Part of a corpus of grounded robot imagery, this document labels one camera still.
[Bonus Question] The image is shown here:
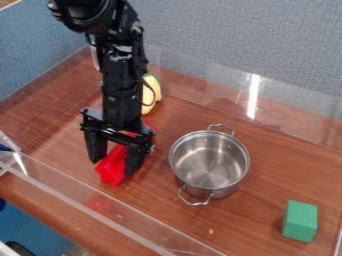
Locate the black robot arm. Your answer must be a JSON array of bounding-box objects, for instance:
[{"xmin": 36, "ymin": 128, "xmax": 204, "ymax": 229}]
[{"xmin": 47, "ymin": 0, "xmax": 156, "ymax": 175}]

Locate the clear acrylic barrier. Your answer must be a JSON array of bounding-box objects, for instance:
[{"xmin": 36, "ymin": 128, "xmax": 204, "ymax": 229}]
[
  {"xmin": 0, "ymin": 131, "xmax": 226, "ymax": 256},
  {"xmin": 145, "ymin": 45, "xmax": 342, "ymax": 153}
]

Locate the stainless steel pot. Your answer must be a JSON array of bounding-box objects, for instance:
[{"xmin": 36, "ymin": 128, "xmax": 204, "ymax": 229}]
[{"xmin": 168, "ymin": 123, "xmax": 251, "ymax": 206}]

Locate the black cable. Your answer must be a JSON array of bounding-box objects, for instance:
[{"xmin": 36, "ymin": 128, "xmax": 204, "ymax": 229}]
[{"xmin": 132, "ymin": 63, "xmax": 157, "ymax": 108}]

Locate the green cube block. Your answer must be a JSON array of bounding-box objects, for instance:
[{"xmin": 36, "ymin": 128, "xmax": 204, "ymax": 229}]
[{"xmin": 282, "ymin": 200, "xmax": 318, "ymax": 243}]

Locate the red rectangular block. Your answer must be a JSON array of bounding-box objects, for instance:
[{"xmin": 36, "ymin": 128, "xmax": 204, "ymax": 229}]
[{"xmin": 95, "ymin": 120, "xmax": 156, "ymax": 187}]

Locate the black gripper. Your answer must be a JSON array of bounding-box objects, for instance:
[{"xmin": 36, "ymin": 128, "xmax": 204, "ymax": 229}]
[{"xmin": 81, "ymin": 96, "xmax": 148, "ymax": 176}]

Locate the clear acrylic back barrier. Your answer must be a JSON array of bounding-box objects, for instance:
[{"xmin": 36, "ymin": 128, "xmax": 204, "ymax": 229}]
[{"xmin": 145, "ymin": 45, "xmax": 342, "ymax": 153}]

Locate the clear acrylic front barrier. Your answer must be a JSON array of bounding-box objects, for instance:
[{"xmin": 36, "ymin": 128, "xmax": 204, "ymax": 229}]
[{"xmin": 0, "ymin": 131, "xmax": 226, "ymax": 256}]

